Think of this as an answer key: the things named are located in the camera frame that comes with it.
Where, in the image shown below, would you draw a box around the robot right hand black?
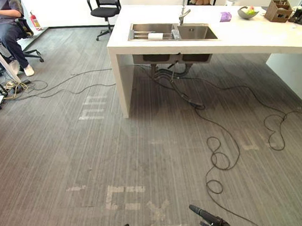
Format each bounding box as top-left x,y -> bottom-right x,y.
188,202 -> 232,226

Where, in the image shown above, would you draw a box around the grey fruit bowl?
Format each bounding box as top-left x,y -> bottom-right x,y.
237,5 -> 261,20

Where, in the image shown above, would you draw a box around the red fire extinguisher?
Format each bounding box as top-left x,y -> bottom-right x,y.
29,10 -> 42,30

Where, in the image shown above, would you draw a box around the brown cardboard organizer box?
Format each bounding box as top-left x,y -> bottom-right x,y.
263,0 -> 295,25

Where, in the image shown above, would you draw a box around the thin black floor cable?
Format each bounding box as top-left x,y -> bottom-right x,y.
28,68 -> 114,92
10,81 -> 118,101

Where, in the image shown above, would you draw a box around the long looping black cable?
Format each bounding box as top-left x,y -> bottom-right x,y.
194,103 -> 264,226

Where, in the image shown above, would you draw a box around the grey sink drain pipes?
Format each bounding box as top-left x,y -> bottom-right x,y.
147,60 -> 193,83

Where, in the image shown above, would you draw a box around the stainless steel double sink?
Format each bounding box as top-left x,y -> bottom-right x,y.
126,18 -> 220,68

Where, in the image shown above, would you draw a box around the black desktop device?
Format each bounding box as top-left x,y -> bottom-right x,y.
287,5 -> 302,28

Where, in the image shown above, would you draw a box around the black cable with loops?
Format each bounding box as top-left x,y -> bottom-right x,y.
187,69 -> 302,156

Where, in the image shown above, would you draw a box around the chrome sink faucet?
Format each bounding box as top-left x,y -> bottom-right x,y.
177,0 -> 193,26

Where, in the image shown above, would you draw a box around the seated person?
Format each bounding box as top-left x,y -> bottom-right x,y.
0,0 -> 35,79

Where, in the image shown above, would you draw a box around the black office chair with person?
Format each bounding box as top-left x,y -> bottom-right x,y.
12,0 -> 45,64

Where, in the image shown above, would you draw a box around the empty black office chair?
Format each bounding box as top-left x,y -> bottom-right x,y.
86,0 -> 124,42

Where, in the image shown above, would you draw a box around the white kitchen island counter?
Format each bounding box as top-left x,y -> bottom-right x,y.
104,0 -> 302,120

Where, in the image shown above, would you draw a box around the power strip with yellow cable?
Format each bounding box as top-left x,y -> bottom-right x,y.
3,78 -> 33,100

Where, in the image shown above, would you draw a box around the thick black floor hose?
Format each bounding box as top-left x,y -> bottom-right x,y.
152,68 -> 205,113

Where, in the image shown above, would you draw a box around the metal sink drain rack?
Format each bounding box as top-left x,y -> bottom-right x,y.
132,28 -> 175,41

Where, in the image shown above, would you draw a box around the white cup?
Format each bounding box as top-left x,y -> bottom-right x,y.
147,32 -> 165,41

